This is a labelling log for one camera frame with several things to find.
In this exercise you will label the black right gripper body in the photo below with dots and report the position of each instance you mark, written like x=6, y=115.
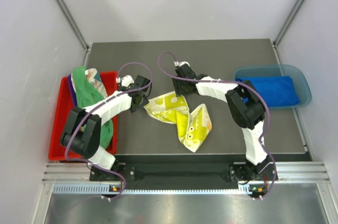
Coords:
x=180, y=87

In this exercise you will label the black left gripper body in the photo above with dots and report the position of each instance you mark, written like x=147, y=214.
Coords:
x=143, y=102

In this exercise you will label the yellow patterned towel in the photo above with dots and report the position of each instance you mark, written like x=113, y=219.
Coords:
x=192, y=127

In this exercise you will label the blue towel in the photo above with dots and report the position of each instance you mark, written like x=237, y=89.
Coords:
x=276, y=91

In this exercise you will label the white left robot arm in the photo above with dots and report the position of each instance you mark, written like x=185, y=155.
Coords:
x=81, y=133

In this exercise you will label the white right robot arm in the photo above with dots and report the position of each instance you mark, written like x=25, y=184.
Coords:
x=246, y=108

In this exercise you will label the green towel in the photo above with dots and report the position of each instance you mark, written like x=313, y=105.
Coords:
x=87, y=95

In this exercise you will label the light patterned towel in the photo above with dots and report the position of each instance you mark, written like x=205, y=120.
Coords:
x=95, y=80

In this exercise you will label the purple towel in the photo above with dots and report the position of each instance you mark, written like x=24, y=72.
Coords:
x=72, y=90

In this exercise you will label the red plastic bin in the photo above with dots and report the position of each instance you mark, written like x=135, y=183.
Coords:
x=64, y=105

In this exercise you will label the translucent blue tray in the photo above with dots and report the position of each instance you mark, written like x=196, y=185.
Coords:
x=300, y=83

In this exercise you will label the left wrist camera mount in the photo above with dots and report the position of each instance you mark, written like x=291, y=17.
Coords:
x=125, y=81

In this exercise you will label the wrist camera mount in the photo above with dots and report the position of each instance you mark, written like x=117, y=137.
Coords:
x=178, y=64
x=125, y=81

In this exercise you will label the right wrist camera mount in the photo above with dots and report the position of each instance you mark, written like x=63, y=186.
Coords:
x=178, y=64

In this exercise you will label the white slotted cable duct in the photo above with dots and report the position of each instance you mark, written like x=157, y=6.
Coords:
x=110, y=189

